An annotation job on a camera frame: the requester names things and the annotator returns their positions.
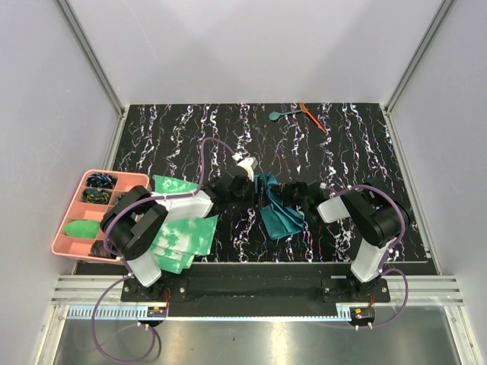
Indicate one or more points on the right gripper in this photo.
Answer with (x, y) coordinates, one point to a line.
(284, 195)

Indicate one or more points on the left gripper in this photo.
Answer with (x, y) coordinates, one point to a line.
(256, 198)

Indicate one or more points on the teal satin napkin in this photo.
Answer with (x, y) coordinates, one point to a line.
(280, 222)

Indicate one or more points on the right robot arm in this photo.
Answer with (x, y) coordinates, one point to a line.
(380, 217)

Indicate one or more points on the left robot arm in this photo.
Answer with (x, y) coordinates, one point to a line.
(131, 226)

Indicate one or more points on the black marble pattern mat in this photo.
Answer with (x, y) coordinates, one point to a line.
(164, 140)

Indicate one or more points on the teal plastic spoon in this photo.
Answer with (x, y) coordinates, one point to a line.
(274, 116)

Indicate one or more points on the orange plastic fork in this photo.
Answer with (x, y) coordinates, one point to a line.
(308, 113)

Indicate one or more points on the green tie-dye cloth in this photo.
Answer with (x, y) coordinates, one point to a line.
(177, 243)

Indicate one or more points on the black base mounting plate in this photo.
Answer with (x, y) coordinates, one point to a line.
(254, 290)

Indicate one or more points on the blue patterned rolled cloth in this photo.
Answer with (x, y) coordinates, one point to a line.
(101, 180)

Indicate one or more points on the brown patterned rolled cloth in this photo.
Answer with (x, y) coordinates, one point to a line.
(98, 250)

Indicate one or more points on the green rolled cloth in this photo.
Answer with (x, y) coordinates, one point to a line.
(85, 229)

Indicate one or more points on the pink compartment tray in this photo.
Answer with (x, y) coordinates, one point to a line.
(78, 248)

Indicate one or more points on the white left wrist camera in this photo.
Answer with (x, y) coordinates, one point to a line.
(249, 164)

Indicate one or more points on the aluminium front rail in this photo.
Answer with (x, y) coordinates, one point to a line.
(84, 295)

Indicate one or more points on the right aluminium frame post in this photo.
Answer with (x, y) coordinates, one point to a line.
(440, 16)

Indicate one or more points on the aluminium frame post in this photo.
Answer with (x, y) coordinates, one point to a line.
(440, 16)
(85, 46)

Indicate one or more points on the left aluminium frame post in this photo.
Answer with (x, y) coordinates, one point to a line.
(85, 46)

